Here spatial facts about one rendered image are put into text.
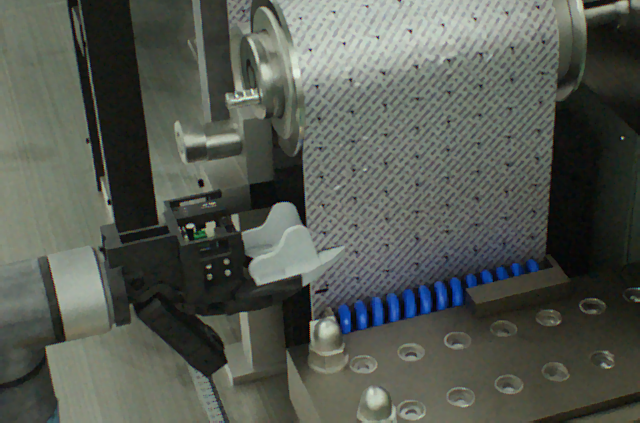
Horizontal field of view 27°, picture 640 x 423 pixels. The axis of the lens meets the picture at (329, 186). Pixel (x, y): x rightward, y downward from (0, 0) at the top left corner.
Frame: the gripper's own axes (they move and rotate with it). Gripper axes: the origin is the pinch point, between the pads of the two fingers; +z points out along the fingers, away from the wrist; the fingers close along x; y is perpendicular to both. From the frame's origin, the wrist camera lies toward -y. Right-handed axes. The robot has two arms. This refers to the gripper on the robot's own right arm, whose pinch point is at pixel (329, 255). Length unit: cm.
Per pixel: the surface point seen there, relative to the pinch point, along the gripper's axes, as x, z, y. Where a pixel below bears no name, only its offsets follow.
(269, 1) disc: 5.8, -2.5, 23.0
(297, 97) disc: -1.1, -2.5, 17.4
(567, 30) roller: 0.6, 22.7, 17.8
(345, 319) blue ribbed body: -3.3, 0.2, -5.0
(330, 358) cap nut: -8.5, -2.9, -4.4
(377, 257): -0.3, 4.4, -1.3
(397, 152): -0.2, 6.5, 9.5
